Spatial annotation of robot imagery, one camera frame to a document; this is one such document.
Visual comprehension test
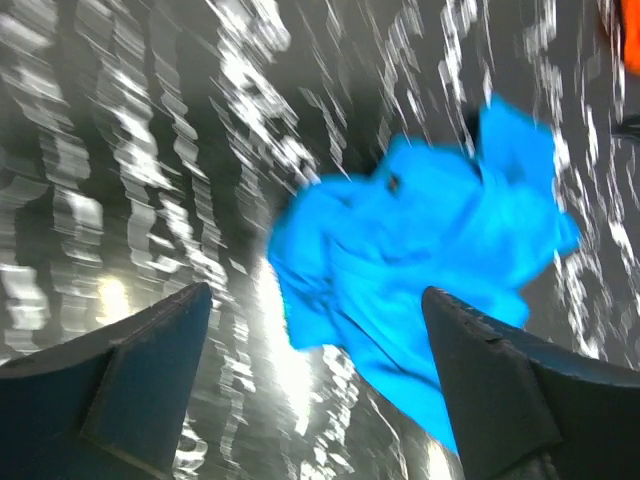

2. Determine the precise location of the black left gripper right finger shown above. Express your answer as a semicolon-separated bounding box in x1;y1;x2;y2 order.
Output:
422;288;639;480

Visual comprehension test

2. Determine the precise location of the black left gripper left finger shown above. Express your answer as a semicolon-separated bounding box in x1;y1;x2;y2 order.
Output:
1;283;212;479

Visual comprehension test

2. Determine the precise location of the blue t shirt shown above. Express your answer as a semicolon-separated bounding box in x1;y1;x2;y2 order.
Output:
267;96;580;449

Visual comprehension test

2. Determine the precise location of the folded orange t shirt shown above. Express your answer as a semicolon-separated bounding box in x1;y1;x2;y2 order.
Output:
619;0;640;75

